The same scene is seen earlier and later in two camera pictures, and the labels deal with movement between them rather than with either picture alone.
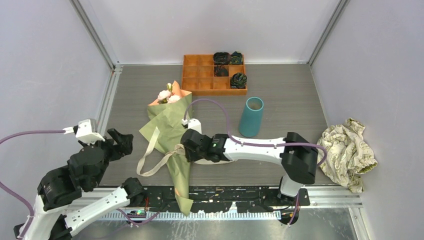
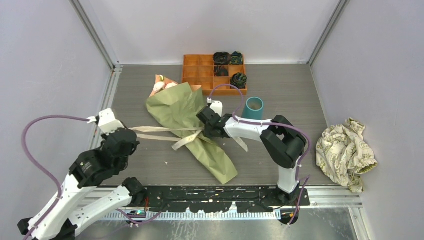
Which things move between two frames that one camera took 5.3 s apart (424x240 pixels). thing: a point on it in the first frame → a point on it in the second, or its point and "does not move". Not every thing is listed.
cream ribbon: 179,149 → 194,132
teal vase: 250,121 does not move
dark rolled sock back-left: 221,58 does not move
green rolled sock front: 238,80 does not move
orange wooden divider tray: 202,76 does not move
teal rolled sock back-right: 236,58 does not move
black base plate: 224,198 does not move
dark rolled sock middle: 220,71 does not move
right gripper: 190,156 → 208,133
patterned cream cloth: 348,154 does not move
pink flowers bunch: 167,96 → 160,85
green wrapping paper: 164,129 → 182,106
